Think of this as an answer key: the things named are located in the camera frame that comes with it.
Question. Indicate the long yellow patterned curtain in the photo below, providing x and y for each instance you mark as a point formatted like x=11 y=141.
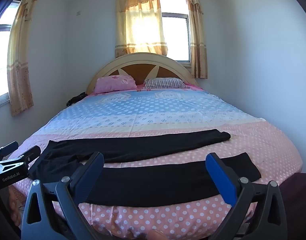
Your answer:
x=19 y=67

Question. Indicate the narrow yellow patterned curtain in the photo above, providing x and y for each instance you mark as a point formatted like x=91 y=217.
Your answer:
x=198 y=35

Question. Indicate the white framed window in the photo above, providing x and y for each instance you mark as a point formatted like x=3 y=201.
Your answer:
x=0 y=55

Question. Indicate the striped pillow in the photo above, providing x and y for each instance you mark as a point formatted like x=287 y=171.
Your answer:
x=165 y=83

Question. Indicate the cream wooden headboard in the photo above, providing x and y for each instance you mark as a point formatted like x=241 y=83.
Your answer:
x=133 y=61

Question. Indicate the person's left hand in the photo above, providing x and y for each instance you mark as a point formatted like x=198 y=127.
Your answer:
x=14 y=205

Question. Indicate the dark maroon cloth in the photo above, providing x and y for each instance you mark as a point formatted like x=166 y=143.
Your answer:
x=299 y=197

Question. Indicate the polka dot bed sheet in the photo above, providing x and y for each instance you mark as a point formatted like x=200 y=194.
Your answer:
x=155 y=110

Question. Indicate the grey framed window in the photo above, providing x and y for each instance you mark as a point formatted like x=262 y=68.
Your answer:
x=176 y=37

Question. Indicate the pink pillow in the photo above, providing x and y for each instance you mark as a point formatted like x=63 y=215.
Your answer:
x=114 y=83

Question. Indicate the black pants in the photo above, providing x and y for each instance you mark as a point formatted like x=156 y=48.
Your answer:
x=143 y=146

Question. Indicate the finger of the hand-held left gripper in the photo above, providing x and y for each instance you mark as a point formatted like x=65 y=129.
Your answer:
x=27 y=155
x=7 y=148

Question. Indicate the wide yellow patterned curtain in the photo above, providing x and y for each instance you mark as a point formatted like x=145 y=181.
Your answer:
x=140 y=22

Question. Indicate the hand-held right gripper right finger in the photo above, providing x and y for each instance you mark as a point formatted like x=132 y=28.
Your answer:
x=221 y=180

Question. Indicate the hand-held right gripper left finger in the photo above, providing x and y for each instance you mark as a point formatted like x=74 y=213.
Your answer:
x=89 y=180

